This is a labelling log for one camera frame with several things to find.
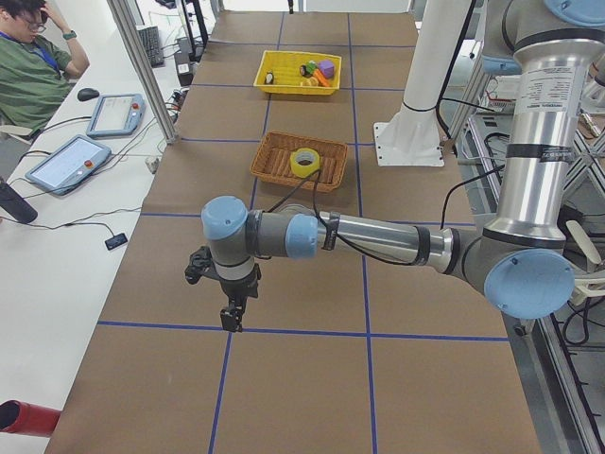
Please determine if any yellow tape roll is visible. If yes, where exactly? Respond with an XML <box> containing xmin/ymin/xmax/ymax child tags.
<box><xmin>289</xmin><ymin>148</ymin><xmax>321</xmax><ymax>178</ymax></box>

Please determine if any toy carrot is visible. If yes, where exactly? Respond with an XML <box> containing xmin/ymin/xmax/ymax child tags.
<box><xmin>313</xmin><ymin>68</ymin><xmax>331</xmax><ymax>88</ymax></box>

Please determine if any black cylinder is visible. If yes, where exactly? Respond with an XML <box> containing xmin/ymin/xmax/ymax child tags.
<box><xmin>0</xmin><ymin>179</ymin><xmax>38</xmax><ymax>224</ymax></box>

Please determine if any white camera stand column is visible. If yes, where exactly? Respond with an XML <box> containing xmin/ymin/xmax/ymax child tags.
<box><xmin>373</xmin><ymin>0</ymin><xmax>474</xmax><ymax>167</ymax></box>

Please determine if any purple foam block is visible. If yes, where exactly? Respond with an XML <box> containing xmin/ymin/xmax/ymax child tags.
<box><xmin>317</xmin><ymin>60</ymin><xmax>336</xmax><ymax>79</ymax></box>

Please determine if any panda figurine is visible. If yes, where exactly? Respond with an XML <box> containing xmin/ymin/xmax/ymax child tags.
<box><xmin>264</xmin><ymin>72</ymin><xmax>275</xmax><ymax>85</ymax></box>

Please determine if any black keyboard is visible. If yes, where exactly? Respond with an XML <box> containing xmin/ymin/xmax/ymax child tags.
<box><xmin>137</xmin><ymin>26</ymin><xmax>164</xmax><ymax>67</ymax></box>

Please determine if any brown wicker basket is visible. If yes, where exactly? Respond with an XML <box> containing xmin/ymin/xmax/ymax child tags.
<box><xmin>251</xmin><ymin>131</ymin><xmax>348</xmax><ymax>193</ymax></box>

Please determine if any toy croissant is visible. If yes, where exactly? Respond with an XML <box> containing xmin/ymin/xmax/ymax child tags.
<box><xmin>300</xmin><ymin>77</ymin><xmax>320</xmax><ymax>87</ymax></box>

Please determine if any teach pendant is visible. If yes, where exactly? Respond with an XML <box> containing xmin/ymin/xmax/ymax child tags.
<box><xmin>26</xmin><ymin>135</ymin><xmax>111</xmax><ymax>196</ymax></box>
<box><xmin>86</xmin><ymin>94</ymin><xmax>146</xmax><ymax>139</ymax></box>

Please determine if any black computer mouse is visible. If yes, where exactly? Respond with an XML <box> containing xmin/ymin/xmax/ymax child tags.
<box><xmin>77</xmin><ymin>88</ymin><xmax>100</xmax><ymax>102</ymax></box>

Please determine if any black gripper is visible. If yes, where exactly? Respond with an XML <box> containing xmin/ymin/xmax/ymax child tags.
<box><xmin>219</xmin><ymin>264</ymin><xmax>261</xmax><ymax>332</ymax></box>

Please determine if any yellow woven basket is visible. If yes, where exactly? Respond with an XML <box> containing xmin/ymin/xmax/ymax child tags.
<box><xmin>253</xmin><ymin>50</ymin><xmax>342</xmax><ymax>96</ymax></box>

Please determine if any small black usb hub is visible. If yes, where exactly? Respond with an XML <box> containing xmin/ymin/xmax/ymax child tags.
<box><xmin>104</xmin><ymin>233</ymin><xmax>128</xmax><ymax>251</ymax></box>

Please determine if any far teach pendant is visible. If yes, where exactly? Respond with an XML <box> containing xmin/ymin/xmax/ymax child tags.
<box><xmin>86</xmin><ymin>94</ymin><xmax>146</xmax><ymax>139</ymax></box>

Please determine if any red cylinder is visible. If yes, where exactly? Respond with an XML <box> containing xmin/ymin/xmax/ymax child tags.
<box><xmin>1</xmin><ymin>400</ymin><xmax>61</xmax><ymax>438</ymax></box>

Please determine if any seated person green shirt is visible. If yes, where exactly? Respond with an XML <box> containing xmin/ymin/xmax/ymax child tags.
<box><xmin>1</xmin><ymin>1</ymin><xmax>90</xmax><ymax>132</ymax></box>

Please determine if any near teach pendant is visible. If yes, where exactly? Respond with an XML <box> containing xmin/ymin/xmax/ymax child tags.
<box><xmin>26</xmin><ymin>135</ymin><xmax>111</xmax><ymax>196</ymax></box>

